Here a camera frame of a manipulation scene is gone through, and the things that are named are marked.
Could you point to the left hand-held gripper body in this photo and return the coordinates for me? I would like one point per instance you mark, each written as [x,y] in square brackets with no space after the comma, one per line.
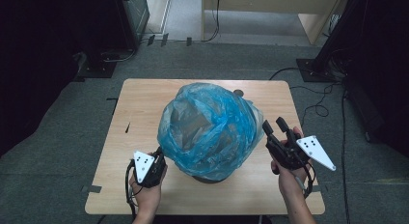
[151,169]

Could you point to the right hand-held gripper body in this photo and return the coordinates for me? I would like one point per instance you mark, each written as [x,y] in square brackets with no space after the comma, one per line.
[289,153]

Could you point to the black mesh wastebasket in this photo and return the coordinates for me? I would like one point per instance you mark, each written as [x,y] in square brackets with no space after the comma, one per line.
[209,180]

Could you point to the blue plastic bag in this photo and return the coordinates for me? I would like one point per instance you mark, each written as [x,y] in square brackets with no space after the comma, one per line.
[209,134]

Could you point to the person's right hand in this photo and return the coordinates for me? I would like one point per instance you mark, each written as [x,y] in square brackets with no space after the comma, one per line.
[292,182]

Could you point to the person's left hand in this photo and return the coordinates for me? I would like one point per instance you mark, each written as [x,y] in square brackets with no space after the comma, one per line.
[147,198]

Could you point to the grey round sticker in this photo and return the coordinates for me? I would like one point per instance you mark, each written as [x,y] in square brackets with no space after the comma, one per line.
[239,92]

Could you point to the grey floor tape piece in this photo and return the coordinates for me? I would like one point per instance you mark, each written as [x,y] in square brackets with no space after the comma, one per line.
[91,188]

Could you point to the dark curtain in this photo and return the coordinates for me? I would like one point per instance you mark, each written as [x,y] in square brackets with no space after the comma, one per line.
[29,72]
[382,72]

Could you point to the light wooden furniture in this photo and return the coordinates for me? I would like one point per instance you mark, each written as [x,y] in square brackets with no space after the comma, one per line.
[273,2]

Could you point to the dark glass-front cabinet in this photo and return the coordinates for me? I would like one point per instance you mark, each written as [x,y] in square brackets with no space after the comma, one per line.
[135,14]

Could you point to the black stand base plate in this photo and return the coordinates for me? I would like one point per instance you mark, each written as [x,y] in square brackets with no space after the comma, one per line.
[313,71]
[96,69]

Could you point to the black slanted stand post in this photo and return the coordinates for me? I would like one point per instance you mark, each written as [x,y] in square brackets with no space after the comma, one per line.
[337,27]

